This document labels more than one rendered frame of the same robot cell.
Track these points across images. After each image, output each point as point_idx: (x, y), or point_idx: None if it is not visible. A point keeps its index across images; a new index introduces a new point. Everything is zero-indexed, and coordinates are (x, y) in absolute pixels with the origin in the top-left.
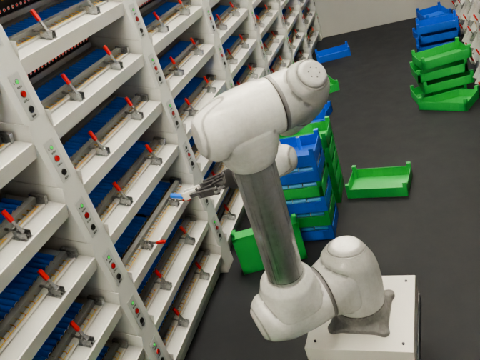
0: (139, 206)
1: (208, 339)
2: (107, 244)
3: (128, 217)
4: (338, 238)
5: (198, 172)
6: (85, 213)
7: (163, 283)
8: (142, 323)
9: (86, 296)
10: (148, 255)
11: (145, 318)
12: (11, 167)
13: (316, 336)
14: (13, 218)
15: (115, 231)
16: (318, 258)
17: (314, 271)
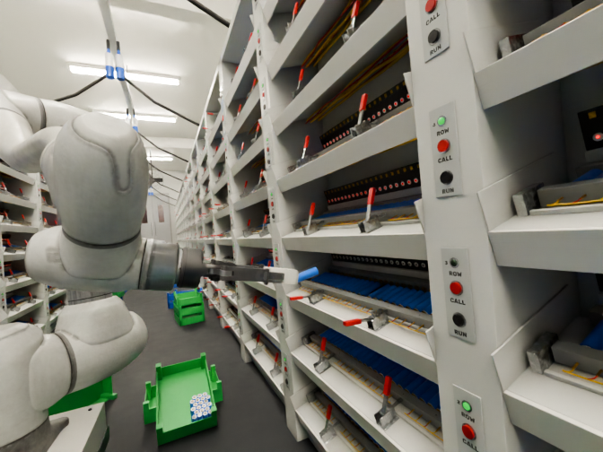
0: (313, 248)
1: None
2: (278, 240)
3: (298, 242)
4: (2, 331)
5: (482, 371)
6: (272, 201)
7: (322, 360)
8: (282, 329)
9: None
10: (305, 301)
11: (284, 331)
12: (257, 144)
13: (88, 413)
14: (260, 176)
15: (285, 239)
16: (47, 342)
17: (57, 333)
